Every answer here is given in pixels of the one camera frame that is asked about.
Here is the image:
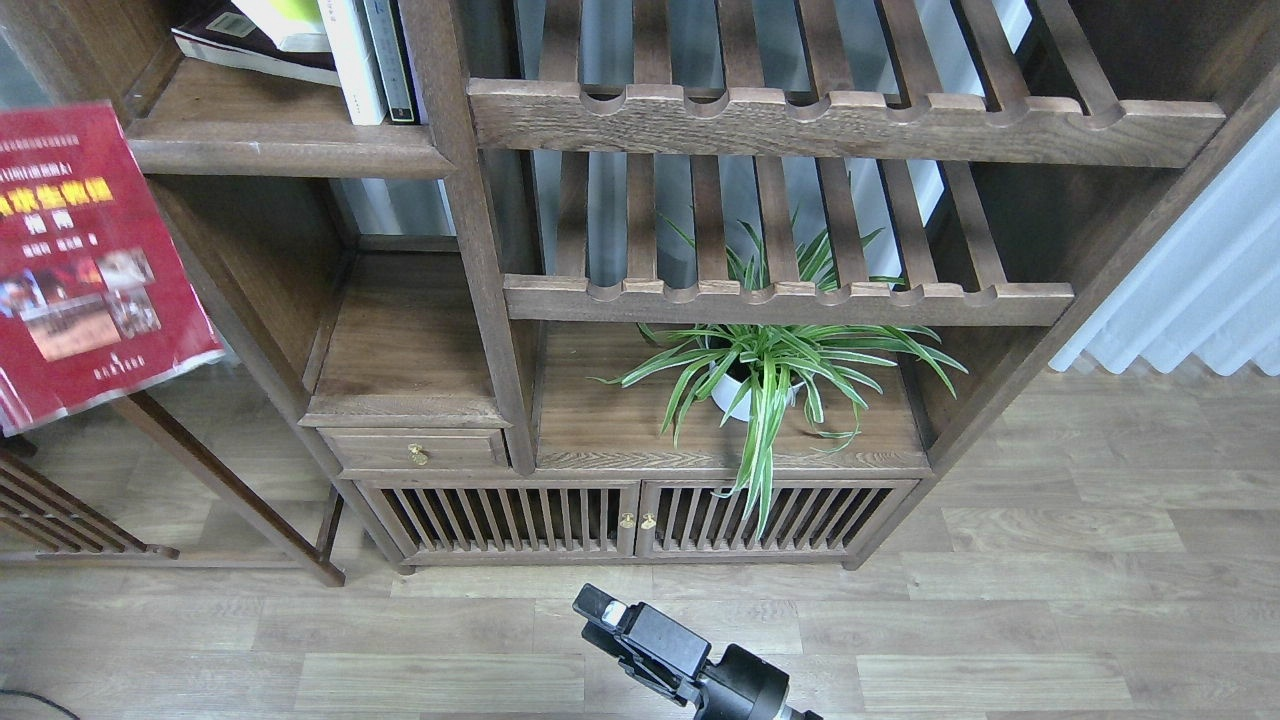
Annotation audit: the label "dark green upright book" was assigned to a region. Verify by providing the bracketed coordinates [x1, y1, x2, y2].
[364, 0, 421, 126]

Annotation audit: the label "maroon book white characters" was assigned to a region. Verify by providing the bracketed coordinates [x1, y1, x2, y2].
[172, 1, 340, 87]

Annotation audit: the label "dark wooden bookshelf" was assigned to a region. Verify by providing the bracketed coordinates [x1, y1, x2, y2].
[3, 1, 1277, 571]

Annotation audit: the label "white upright book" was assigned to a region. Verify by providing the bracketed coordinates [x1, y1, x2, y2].
[317, 0, 387, 126]

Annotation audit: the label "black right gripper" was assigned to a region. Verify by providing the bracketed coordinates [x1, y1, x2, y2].
[572, 584, 820, 719]

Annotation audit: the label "slatted cabinet door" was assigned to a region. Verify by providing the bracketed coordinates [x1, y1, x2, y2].
[357, 479, 641, 566]
[635, 478, 919, 565]

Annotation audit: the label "white plant pot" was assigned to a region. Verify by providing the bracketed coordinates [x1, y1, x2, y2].
[708, 360, 803, 425]

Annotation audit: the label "yellow-green paperback book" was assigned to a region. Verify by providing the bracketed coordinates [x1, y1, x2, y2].
[233, 0, 332, 53]

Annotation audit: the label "white pleated curtain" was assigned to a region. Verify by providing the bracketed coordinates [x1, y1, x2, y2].
[1050, 114, 1279, 375]

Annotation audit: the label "left slatted cabinet door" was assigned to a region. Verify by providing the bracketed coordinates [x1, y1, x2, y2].
[357, 479, 641, 566]

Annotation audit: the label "right slatted cabinet door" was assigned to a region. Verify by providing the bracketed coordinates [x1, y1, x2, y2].
[635, 478, 919, 565]

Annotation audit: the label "red paperback book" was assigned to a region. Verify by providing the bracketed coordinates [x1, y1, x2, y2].
[0, 100, 227, 439]

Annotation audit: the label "wooden drawer brass knob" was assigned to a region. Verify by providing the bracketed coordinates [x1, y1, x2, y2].
[319, 427, 508, 470]

